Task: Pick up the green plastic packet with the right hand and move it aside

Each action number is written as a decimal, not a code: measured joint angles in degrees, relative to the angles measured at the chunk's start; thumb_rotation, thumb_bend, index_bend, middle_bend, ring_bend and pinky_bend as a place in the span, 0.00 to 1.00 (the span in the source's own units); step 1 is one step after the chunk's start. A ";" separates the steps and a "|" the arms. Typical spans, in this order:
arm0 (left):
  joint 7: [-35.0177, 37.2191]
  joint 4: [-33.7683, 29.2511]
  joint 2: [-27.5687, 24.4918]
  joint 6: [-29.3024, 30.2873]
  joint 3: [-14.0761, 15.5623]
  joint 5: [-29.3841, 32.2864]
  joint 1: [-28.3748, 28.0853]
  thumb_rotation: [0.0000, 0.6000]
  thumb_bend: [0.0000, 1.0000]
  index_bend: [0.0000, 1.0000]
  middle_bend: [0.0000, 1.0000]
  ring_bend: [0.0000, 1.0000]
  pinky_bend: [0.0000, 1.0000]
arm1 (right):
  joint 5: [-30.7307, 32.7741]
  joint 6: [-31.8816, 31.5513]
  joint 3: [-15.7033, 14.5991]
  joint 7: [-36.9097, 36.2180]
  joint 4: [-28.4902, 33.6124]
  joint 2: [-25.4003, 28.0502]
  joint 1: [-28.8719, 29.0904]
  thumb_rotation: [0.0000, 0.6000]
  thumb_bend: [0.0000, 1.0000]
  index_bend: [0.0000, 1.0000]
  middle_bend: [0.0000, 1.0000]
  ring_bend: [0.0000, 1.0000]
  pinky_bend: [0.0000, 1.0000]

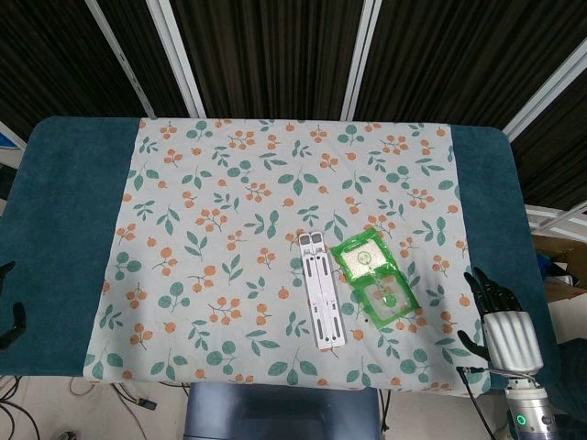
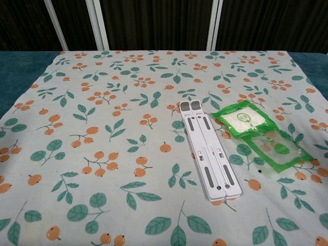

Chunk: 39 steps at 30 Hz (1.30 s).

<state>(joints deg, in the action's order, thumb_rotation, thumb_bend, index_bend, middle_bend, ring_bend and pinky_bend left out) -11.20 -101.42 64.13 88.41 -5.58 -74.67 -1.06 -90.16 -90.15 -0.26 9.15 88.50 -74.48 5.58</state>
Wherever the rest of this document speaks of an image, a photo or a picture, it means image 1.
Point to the white metal frame rail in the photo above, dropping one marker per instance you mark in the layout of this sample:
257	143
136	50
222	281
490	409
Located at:
557	220

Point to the blue-grey robot torso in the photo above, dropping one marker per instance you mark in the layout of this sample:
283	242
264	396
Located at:
282	412

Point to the small blue floor connector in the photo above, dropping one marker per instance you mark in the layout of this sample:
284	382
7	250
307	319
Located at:
147	404

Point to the cardboard box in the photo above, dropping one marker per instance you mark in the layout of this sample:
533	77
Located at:
566	261

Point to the teal table cover cloth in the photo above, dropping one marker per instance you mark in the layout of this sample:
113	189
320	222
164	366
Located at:
64	220

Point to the left robot hand black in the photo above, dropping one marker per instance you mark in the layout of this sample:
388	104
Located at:
14	325

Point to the green plastic packet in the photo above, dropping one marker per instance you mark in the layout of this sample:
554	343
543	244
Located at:
373	279

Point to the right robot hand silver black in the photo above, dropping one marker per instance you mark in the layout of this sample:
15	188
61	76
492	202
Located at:
509	334

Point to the floral printed tablecloth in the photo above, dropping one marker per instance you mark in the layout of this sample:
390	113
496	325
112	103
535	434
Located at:
257	220

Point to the black ribbed partition panel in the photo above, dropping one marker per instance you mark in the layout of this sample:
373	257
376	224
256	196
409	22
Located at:
50	55
555	156
270	55
468	55

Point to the white folding laptop stand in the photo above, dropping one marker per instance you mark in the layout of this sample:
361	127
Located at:
321	293

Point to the white aluminium partition post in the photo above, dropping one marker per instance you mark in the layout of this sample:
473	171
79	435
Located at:
176	55
121	57
362	55
546	89

